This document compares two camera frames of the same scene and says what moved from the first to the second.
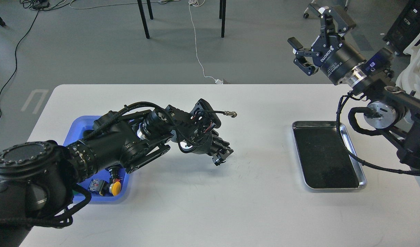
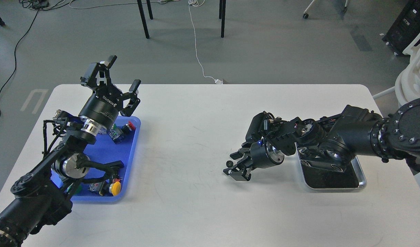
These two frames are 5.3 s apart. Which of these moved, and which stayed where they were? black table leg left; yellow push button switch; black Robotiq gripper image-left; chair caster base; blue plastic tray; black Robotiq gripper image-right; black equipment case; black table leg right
Moved: black Robotiq gripper image-left; blue plastic tray; black Robotiq gripper image-right
Stayed: black table leg right; black equipment case; yellow push button switch; black table leg left; chair caster base
